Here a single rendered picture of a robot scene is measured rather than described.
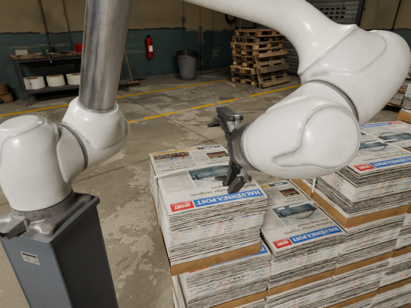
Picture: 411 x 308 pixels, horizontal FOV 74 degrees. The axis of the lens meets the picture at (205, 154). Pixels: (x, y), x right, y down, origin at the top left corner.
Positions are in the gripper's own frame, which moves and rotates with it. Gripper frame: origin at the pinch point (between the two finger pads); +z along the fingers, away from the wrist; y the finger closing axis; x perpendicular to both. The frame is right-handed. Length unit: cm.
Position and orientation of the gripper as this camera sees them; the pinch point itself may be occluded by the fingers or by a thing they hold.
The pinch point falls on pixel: (218, 151)
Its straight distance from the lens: 69.4
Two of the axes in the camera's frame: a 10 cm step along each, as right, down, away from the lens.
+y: 1.4, 9.9, 0.1
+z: -2.7, 0.3, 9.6
